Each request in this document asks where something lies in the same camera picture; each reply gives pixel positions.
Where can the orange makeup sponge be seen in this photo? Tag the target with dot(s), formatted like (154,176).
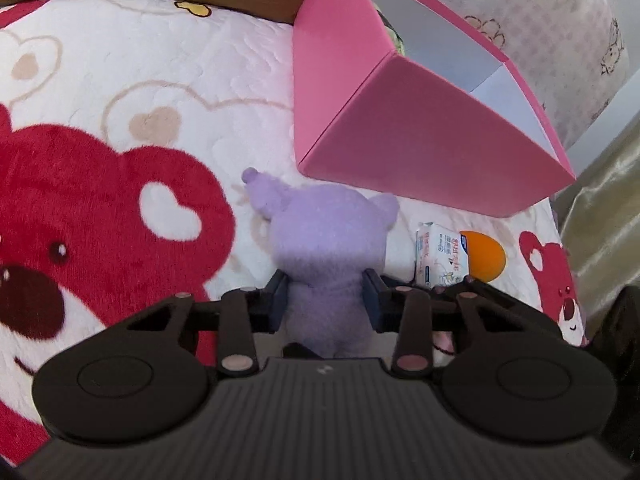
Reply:
(487,259)

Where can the gold curtain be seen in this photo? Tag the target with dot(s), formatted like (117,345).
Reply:
(599,226)

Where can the small white tissue pack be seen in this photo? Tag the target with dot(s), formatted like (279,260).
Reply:
(442,257)

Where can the bear print blanket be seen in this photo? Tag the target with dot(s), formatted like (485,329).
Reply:
(125,128)

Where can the pink checked pillow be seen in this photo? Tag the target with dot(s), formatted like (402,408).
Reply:
(572,53)

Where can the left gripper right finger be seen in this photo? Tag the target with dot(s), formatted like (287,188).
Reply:
(406,312)

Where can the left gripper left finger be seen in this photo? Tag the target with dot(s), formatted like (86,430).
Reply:
(244,312)

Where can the green yarn ball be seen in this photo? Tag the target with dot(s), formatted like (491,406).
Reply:
(395,38)

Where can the pink cardboard box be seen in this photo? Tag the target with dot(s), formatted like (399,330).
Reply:
(452,122)

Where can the purple plush toy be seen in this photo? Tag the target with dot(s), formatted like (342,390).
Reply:
(323,237)

